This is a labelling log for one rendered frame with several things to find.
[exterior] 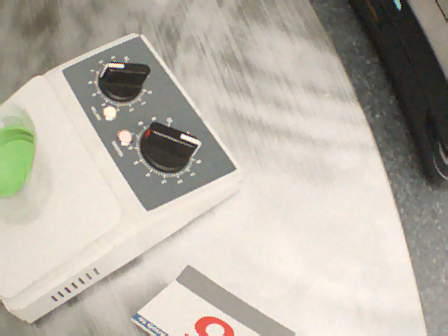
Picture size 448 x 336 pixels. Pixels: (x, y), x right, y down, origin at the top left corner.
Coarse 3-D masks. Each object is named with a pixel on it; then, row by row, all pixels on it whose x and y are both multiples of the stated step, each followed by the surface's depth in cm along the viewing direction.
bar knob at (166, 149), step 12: (156, 132) 68; (168, 132) 68; (180, 132) 68; (144, 144) 69; (156, 144) 68; (168, 144) 68; (180, 144) 68; (192, 144) 68; (144, 156) 68; (156, 156) 69; (168, 156) 69; (180, 156) 69; (156, 168) 68; (168, 168) 68; (180, 168) 69
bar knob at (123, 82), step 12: (108, 72) 69; (120, 72) 69; (132, 72) 69; (144, 72) 70; (108, 84) 70; (120, 84) 70; (132, 84) 70; (108, 96) 70; (120, 96) 70; (132, 96) 70
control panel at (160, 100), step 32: (96, 64) 71; (160, 64) 73; (96, 96) 69; (160, 96) 72; (96, 128) 68; (128, 128) 69; (192, 128) 71; (128, 160) 68; (192, 160) 70; (224, 160) 71; (160, 192) 68
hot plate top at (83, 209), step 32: (32, 96) 67; (64, 128) 66; (64, 160) 65; (64, 192) 65; (96, 192) 65; (0, 224) 64; (32, 224) 64; (64, 224) 64; (96, 224) 64; (0, 256) 64; (32, 256) 64; (64, 256) 64; (0, 288) 63
